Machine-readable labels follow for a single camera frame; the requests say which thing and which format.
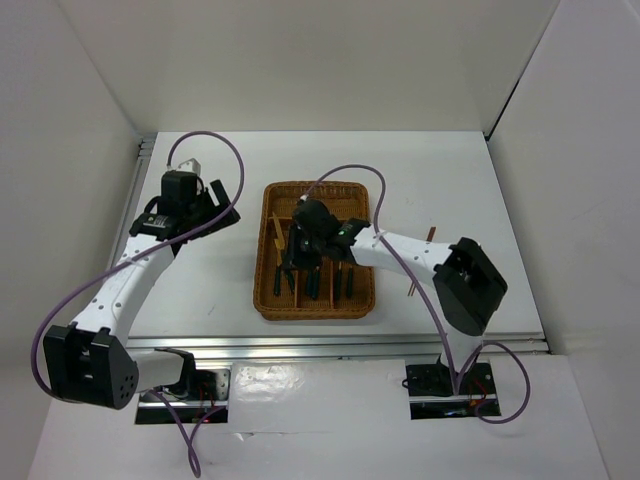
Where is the gold knife green handle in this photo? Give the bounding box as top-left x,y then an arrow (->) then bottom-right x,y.
272,213 -> 283,296

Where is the gold fork green handle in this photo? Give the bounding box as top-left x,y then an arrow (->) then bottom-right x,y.
345,266 -> 354,299

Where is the gold spoon pile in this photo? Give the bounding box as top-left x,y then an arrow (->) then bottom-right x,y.
333,262 -> 343,302

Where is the gold knife pile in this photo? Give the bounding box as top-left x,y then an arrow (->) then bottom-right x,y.
284,269 -> 296,294

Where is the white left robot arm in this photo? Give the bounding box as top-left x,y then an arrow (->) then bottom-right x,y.
43,170 -> 240,410

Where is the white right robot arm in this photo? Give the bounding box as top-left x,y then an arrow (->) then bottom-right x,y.
199,197 -> 507,337

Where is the brown wicker cutlery tray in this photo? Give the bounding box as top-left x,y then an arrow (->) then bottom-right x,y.
251,180 -> 377,322

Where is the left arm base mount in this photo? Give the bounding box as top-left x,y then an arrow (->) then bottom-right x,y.
135,365 -> 231,425

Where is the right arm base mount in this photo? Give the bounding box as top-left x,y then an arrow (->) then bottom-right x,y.
401,363 -> 501,420

